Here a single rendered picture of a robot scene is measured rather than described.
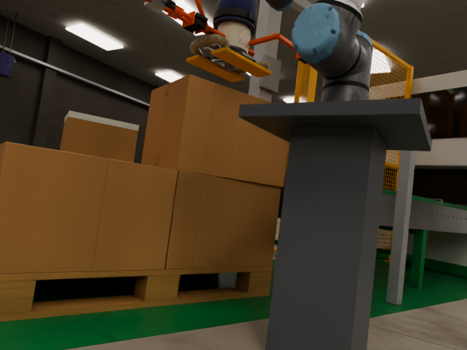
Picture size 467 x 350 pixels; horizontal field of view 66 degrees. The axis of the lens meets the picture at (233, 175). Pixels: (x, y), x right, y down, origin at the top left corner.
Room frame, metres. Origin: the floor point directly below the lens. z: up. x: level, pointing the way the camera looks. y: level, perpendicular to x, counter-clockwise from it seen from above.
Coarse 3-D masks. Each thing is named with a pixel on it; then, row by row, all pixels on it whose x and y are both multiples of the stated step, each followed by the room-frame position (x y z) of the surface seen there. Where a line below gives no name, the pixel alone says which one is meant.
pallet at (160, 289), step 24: (0, 288) 1.10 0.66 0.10; (24, 288) 1.14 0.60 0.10; (144, 288) 1.40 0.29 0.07; (168, 288) 1.45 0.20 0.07; (240, 288) 1.76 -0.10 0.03; (264, 288) 1.78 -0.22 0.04; (0, 312) 1.11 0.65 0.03; (24, 312) 1.15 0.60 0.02; (48, 312) 1.19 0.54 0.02; (72, 312) 1.24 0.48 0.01
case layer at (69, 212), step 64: (0, 192) 1.08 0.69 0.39; (64, 192) 1.19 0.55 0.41; (128, 192) 1.32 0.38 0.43; (192, 192) 1.49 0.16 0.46; (256, 192) 1.71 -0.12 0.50; (0, 256) 1.09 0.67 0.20; (64, 256) 1.21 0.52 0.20; (128, 256) 1.34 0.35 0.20; (192, 256) 1.51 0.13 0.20; (256, 256) 1.74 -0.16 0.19
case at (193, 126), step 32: (160, 96) 1.66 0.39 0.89; (192, 96) 1.46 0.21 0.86; (224, 96) 1.55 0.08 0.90; (160, 128) 1.62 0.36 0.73; (192, 128) 1.47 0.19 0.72; (224, 128) 1.56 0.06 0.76; (256, 128) 1.66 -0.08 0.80; (160, 160) 1.58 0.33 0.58; (192, 160) 1.48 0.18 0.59; (224, 160) 1.57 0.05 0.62; (256, 160) 1.68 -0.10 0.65
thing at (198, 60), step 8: (192, 56) 1.73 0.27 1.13; (200, 56) 1.71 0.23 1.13; (192, 64) 1.79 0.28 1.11; (200, 64) 1.78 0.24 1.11; (208, 64) 1.76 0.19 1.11; (216, 64) 1.79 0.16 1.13; (216, 72) 1.87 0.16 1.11; (224, 72) 1.86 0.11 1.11; (232, 72) 1.87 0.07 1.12; (232, 80) 1.97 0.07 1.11; (240, 80) 1.95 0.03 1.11
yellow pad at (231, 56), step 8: (224, 48) 1.57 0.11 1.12; (216, 56) 1.65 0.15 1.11; (224, 56) 1.64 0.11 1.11; (232, 56) 1.63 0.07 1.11; (240, 56) 1.64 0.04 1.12; (232, 64) 1.72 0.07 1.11; (240, 64) 1.71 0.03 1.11; (248, 64) 1.70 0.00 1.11; (256, 64) 1.72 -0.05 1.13; (248, 72) 1.81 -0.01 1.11; (256, 72) 1.80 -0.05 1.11; (264, 72) 1.78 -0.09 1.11
